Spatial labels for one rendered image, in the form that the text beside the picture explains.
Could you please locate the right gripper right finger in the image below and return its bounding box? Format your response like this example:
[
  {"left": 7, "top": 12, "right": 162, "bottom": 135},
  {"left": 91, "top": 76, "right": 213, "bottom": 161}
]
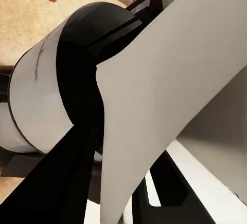
[{"left": 132, "top": 150, "right": 216, "bottom": 224}]

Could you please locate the paper coffee filter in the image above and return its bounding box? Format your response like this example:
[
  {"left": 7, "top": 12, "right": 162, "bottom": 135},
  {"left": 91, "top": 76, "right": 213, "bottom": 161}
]
[{"left": 96, "top": 0, "right": 247, "bottom": 224}]

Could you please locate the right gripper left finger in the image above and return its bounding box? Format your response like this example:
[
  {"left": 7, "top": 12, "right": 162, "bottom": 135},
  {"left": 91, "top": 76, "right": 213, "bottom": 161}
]
[{"left": 0, "top": 114, "right": 98, "bottom": 224}]

